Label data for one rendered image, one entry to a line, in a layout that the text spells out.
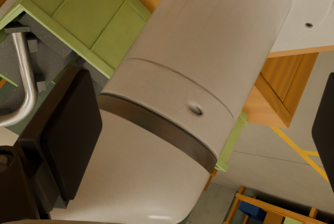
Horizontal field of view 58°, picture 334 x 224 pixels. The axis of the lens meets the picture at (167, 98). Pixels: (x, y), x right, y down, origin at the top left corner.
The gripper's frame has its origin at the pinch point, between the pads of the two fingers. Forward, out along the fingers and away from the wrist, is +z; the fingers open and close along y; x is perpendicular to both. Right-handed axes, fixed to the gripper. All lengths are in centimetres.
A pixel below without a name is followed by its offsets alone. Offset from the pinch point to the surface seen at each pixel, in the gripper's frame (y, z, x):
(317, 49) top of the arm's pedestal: 15.1, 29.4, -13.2
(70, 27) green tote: -23.6, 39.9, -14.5
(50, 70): -40, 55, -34
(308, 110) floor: 79, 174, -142
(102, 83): -26, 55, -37
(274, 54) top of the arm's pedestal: 10.6, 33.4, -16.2
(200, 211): 1, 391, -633
